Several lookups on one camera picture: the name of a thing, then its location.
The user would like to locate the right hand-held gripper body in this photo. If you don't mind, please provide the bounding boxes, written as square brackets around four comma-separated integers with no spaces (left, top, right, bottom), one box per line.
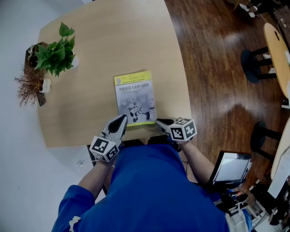
[168,116,198,142]

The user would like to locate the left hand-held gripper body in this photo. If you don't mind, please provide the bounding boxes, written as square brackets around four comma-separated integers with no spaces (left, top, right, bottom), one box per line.
[89,132,123,163]

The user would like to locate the yellow and grey book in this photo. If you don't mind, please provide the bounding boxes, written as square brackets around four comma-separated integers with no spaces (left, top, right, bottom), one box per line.
[113,70,157,127]

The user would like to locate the person's right forearm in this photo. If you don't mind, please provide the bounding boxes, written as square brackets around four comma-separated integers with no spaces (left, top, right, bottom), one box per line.
[180,140,216,185]

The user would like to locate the person's left forearm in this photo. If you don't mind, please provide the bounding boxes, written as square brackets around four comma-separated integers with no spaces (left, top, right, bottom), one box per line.
[77,158,116,206]

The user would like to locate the black framed monitor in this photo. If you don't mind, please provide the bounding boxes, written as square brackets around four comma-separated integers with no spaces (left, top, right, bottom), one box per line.
[207,150,252,189]

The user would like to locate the person's blue shirt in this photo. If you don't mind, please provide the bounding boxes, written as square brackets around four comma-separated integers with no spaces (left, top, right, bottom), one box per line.
[51,144,252,232]

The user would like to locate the black phone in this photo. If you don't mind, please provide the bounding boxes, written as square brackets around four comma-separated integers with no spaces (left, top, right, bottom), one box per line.
[37,92,47,107]

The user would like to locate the brown dried potted plant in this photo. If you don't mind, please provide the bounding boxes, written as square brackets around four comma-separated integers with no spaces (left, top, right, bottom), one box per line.
[14,65,52,107]

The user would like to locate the green potted plant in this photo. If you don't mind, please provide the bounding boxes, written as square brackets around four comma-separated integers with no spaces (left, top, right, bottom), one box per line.
[34,21,80,78]

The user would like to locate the light wooden table white legs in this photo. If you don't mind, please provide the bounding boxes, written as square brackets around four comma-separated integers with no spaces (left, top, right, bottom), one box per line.
[37,0,192,148]

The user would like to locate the pale wooden table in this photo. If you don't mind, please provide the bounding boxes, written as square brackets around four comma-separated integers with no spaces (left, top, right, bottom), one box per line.
[270,123,290,181]

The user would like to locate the brown wooden organizer box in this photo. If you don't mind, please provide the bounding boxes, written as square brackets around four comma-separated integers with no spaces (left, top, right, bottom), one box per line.
[24,42,49,68]

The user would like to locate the white fabric pouch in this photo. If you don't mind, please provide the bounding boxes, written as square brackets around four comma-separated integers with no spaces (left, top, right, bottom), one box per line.
[225,209,250,232]

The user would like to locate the white box device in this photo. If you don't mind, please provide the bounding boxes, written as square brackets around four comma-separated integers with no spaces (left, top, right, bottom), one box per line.
[267,149,290,200]

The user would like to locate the oval wooden table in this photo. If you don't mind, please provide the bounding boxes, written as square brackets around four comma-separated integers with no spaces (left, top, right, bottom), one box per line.
[263,22,290,99]

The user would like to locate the brown patterned rug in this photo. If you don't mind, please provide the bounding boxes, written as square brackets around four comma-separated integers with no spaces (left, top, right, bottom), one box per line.
[273,4,290,46]

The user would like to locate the black table pedestal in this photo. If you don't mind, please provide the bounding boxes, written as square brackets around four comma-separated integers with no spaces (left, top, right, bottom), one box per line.
[240,46,278,84]
[250,121,283,162]

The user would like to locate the white shoulder strap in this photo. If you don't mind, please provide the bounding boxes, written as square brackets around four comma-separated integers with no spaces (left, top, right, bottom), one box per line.
[68,216,82,232]

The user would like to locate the black monitor mount rig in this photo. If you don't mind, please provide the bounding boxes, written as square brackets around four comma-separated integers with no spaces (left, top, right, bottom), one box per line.
[213,185,256,218]

